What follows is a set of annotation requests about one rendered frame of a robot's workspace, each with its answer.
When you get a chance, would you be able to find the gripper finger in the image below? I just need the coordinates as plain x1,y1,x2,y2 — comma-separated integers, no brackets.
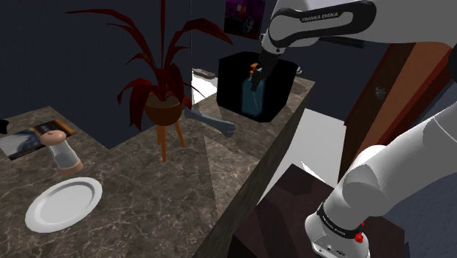
250,68,265,92

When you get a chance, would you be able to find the blue bottle with orange cap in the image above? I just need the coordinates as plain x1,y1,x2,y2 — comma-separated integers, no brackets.
241,63,267,119

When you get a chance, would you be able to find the black box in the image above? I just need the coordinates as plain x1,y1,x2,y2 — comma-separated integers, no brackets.
217,51,300,123

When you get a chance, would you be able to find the grey flat object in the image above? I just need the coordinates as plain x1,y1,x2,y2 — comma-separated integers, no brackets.
193,67,218,80

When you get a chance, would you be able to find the red-leaved plant in brown pot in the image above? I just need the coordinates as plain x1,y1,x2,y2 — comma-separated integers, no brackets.
65,0,234,163

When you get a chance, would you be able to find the brown wooden door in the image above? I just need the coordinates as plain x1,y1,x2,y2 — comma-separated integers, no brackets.
337,42,455,181

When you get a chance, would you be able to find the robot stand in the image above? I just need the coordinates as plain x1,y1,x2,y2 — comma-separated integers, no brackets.
228,163,406,258

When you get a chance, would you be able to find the pepper grinder with tan top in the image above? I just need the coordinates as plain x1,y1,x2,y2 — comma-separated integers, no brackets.
39,129,84,176

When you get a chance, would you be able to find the white plate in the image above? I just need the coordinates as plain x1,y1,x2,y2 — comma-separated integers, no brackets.
24,177,104,235

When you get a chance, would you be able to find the dark magazine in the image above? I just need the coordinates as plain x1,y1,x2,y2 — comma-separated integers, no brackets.
0,119,77,161

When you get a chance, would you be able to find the purple wall picture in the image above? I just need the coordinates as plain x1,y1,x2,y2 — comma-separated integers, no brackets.
223,0,267,40

